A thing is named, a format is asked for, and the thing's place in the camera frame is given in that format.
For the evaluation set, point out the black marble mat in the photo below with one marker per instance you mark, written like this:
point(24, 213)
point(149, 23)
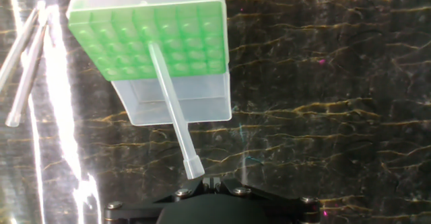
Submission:
point(320, 99)

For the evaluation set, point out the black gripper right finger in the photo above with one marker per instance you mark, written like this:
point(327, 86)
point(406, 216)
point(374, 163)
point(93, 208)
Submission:
point(289, 212)

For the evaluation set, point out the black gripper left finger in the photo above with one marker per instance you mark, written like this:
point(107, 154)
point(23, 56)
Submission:
point(141, 212)

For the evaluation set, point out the green pipette tip holder box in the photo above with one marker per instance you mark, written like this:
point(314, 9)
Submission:
point(118, 35)

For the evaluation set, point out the large clear pipette tip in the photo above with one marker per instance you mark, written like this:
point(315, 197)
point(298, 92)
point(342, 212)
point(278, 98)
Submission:
point(17, 49)
point(173, 106)
point(28, 76)

